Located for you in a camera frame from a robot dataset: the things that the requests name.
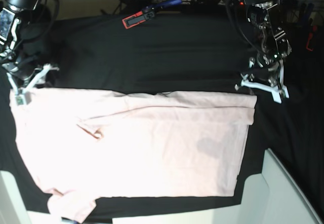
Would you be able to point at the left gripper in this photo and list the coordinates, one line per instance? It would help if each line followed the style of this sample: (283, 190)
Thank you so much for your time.
(266, 76)

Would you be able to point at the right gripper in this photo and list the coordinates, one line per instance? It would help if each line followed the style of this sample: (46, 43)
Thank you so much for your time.
(22, 82)

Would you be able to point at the pink T-shirt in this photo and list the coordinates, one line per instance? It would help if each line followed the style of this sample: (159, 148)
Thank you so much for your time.
(80, 145)

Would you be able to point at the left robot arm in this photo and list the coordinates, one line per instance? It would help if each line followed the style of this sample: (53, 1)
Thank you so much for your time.
(265, 17)

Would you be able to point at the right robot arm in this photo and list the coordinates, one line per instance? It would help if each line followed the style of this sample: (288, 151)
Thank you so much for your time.
(12, 23)

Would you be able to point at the red clamp at right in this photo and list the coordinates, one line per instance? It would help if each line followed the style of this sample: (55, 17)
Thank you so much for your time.
(311, 38)

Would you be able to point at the black table cloth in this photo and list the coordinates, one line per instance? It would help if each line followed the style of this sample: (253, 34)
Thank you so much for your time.
(196, 53)

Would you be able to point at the black power strip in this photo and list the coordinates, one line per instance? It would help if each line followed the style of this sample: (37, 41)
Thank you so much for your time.
(208, 2)

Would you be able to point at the white cabinet left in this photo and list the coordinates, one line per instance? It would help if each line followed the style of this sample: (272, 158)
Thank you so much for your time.
(12, 207)

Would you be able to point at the red black blue clamp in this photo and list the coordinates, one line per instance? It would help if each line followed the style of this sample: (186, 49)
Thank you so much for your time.
(148, 13)

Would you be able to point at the red blue front clamp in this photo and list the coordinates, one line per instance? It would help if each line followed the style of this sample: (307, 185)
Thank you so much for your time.
(67, 221)

